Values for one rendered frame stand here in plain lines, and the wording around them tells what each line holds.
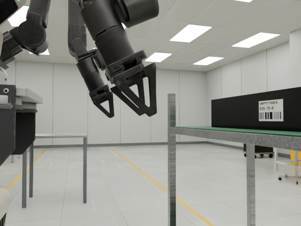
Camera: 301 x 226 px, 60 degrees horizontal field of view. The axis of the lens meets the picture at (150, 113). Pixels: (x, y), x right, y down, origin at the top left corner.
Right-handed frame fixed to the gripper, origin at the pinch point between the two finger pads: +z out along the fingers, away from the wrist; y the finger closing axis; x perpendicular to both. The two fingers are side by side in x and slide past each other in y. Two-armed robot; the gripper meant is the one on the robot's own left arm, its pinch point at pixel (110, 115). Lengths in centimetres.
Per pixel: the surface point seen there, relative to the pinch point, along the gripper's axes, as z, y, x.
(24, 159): 5, 226, 99
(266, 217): 161, 149, -100
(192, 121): 178, 930, -325
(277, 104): 17, -24, -41
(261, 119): 20.7, -17.5, -38.8
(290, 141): 20, -42, -28
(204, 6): -99, 348, -246
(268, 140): 19.9, -35.7, -27.1
